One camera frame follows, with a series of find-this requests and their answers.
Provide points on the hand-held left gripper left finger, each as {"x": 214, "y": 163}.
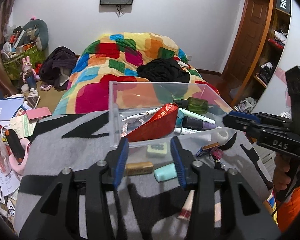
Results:
{"x": 122, "y": 162}

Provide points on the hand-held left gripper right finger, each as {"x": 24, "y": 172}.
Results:
{"x": 178, "y": 162}

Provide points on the person's right forearm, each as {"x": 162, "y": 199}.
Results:
{"x": 295, "y": 205}

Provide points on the black key fob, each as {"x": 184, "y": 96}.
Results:
{"x": 219, "y": 165}

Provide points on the white pen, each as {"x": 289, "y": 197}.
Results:
{"x": 140, "y": 115}

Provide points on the pale green book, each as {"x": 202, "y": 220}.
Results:
{"x": 22, "y": 126}

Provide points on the wooden door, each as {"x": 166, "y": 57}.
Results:
{"x": 250, "y": 42}

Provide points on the dark purple tube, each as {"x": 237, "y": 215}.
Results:
{"x": 195, "y": 123}

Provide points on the clear plastic storage box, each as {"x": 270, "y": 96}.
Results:
{"x": 114, "y": 130}

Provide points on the grey green neck pillow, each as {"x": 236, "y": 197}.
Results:
{"x": 41, "y": 27}

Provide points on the wall outlet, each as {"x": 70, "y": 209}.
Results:
{"x": 190, "y": 58}

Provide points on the white sliding wardrobe door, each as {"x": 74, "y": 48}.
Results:
{"x": 295, "y": 42}

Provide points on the wooden open shelf cabinet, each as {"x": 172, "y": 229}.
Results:
{"x": 271, "y": 17}

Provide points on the colourful patchwork quilt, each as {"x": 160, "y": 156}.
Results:
{"x": 102, "y": 62}

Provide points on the brown cosmetic tube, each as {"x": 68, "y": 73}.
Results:
{"x": 186, "y": 207}

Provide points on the small blue orange box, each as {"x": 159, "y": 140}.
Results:
{"x": 205, "y": 150}

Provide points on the pink bag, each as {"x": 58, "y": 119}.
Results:
{"x": 0, "y": 152}

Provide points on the pale green dotted cube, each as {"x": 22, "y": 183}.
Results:
{"x": 157, "y": 150}

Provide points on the pink slippers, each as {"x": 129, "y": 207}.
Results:
{"x": 45, "y": 87}

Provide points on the white labelled tube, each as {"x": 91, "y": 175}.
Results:
{"x": 190, "y": 130}

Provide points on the person's right hand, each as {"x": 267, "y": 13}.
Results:
{"x": 280, "y": 170}

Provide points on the red foil packet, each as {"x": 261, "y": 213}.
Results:
{"x": 155, "y": 127}

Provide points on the translucent tape roll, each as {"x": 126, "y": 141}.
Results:
{"x": 221, "y": 135}

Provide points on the small gold box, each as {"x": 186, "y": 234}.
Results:
{"x": 140, "y": 168}

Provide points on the black garment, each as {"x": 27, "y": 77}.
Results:
{"x": 162, "y": 70}

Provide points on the pink book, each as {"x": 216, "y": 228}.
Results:
{"x": 38, "y": 112}

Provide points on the brown curtain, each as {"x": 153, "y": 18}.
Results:
{"x": 0, "y": 42}

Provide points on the blue notebook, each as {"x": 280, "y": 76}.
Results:
{"x": 7, "y": 107}

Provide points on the white teal marker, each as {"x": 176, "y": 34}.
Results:
{"x": 197, "y": 115}

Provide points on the beige foundation bottle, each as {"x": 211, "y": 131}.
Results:
{"x": 217, "y": 207}

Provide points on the blue tape roll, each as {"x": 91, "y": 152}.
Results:
{"x": 180, "y": 117}

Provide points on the green storage box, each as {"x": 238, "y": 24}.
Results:
{"x": 15, "y": 67}

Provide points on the dark clothes pile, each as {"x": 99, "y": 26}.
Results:
{"x": 55, "y": 62}

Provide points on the dark green bottle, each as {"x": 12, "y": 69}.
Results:
{"x": 195, "y": 105}

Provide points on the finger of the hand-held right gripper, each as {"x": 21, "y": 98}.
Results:
{"x": 242, "y": 115}
{"x": 236, "y": 123}

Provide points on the pink bunny toy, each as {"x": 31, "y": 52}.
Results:
{"x": 27, "y": 66}

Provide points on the black lettered box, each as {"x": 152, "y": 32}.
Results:
{"x": 283, "y": 2}

